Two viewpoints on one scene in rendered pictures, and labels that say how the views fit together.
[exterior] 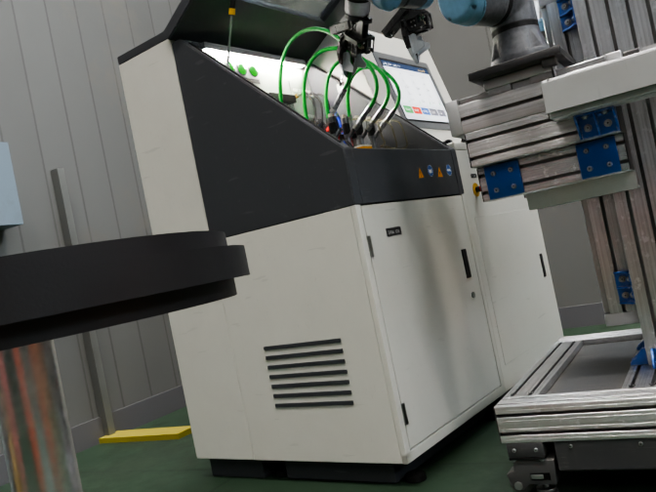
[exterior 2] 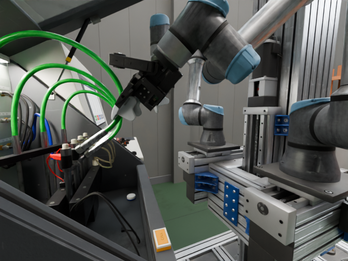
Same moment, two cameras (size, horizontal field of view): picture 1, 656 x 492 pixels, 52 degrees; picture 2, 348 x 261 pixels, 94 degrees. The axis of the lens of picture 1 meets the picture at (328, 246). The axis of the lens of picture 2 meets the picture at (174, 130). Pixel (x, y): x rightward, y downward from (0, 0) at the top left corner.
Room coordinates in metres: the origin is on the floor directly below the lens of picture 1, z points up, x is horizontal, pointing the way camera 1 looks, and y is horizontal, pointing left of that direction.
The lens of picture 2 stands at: (1.75, 0.09, 1.24)
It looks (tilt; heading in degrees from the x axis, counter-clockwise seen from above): 7 degrees down; 307
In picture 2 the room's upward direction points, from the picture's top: straight up
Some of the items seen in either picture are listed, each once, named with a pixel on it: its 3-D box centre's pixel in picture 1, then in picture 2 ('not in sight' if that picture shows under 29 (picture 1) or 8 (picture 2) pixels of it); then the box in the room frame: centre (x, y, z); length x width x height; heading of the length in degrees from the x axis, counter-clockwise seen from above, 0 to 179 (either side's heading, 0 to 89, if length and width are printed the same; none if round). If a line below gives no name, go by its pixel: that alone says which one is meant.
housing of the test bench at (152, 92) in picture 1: (310, 239); not in sight; (2.84, 0.06, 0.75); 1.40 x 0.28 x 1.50; 143
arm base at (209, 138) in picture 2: not in sight; (212, 135); (2.14, -0.82, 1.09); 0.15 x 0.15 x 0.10
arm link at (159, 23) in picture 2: not in sight; (160, 32); (2.20, -0.42, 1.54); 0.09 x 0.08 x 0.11; 101
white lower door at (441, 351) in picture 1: (437, 307); not in sight; (2.13, -0.30, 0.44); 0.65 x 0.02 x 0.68; 143
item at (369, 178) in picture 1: (405, 175); (148, 214); (2.14, -0.29, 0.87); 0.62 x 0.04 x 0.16; 143
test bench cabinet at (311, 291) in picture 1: (366, 330); not in sight; (2.30, -0.07, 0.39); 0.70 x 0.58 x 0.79; 143
